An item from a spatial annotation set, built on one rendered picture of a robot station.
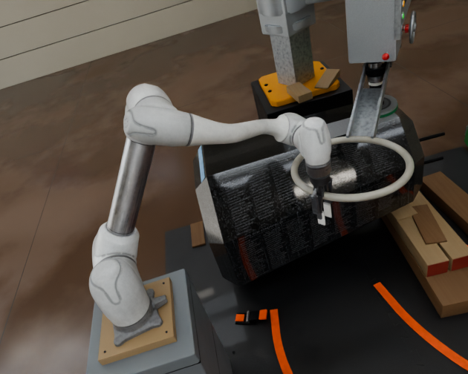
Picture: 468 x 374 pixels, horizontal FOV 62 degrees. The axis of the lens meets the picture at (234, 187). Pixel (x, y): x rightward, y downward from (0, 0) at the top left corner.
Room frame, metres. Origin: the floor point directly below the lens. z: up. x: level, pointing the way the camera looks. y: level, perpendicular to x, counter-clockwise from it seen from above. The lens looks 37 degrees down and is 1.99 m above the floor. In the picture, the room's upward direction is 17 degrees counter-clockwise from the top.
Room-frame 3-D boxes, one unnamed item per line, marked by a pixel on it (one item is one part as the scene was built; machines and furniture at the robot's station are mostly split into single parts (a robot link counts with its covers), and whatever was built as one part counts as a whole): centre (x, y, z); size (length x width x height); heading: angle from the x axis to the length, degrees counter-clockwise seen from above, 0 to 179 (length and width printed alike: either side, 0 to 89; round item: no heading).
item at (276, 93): (2.62, -0.67, 0.76); 0.49 x 0.49 x 0.05; 88
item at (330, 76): (2.44, -0.83, 0.80); 0.20 x 0.10 x 0.05; 133
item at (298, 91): (2.37, -0.61, 0.81); 0.20 x 0.10 x 0.05; 6
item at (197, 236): (2.18, 0.37, 0.02); 0.25 x 0.10 x 0.01; 178
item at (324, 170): (1.12, -0.32, 1.13); 0.09 x 0.09 x 0.06
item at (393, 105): (1.79, -0.86, 0.89); 0.21 x 0.21 x 0.01
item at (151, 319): (0.95, 0.48, 0.86); 0.22 x 0.18 x 0.06; 102
